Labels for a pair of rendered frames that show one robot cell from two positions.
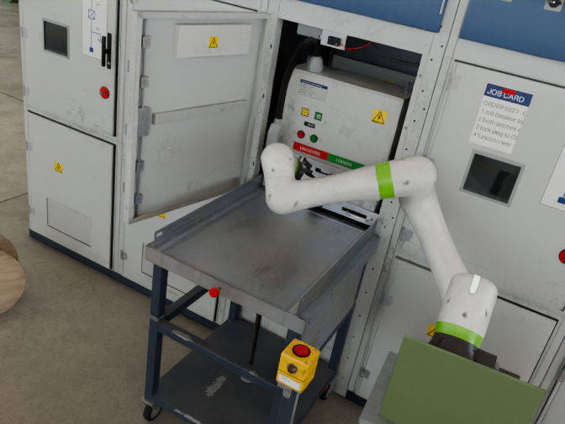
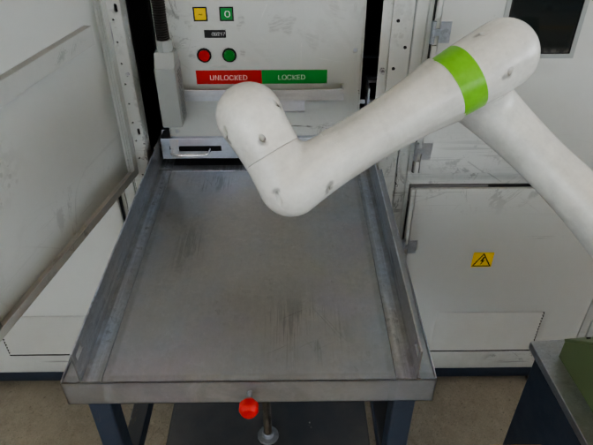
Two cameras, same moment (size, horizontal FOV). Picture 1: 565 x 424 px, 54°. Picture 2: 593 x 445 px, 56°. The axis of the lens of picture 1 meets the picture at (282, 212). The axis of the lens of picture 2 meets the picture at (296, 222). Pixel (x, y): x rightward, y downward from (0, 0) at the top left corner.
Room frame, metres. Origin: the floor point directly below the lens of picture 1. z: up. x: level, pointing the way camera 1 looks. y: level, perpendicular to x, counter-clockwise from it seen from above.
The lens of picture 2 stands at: (0.91, 0.33, 1.59)
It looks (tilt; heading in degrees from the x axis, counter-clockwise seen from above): 36 degrees down; 335
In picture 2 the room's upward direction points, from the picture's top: straight up
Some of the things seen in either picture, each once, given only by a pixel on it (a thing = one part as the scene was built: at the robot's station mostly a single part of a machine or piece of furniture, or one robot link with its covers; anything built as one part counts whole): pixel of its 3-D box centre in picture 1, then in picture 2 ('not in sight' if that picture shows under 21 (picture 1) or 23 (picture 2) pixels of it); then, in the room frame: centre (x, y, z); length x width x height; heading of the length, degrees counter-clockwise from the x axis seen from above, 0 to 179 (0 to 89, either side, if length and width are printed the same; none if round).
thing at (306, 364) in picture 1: (298, 365); not in sight; (1.15, -0.11, 0.85); 0.08 x 0.08 x 0.10; 66
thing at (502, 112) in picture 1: (499, 119); not in sight; (1.84, -0.65, 1.43); 0.15 x 0.01 x 0.21; 66
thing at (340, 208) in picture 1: (319, 197); (265, 143); (2.15, -0.15, 0.89); 0.54 x 0.05 x 0.06; 66
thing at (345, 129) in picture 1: (330, 142); (260, 51); (2.13, -0.14, 1.15); 0.48 x 0.01 x 0.48; 66
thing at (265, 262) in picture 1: (271, 247); (258, 260); (1.79, 0.02, 0.82); 0.68 x 0.62 x 0.06; 156
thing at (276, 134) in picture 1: (275, 144); (170, 86); (2.16, 0.08, 1.09); 0.08 x 0.05 x 0.17; 156
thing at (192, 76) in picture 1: (197, 113); (18, 80); (2.00, 0.38, 1.21); 0.63 x 0.07 x 0.74; 144
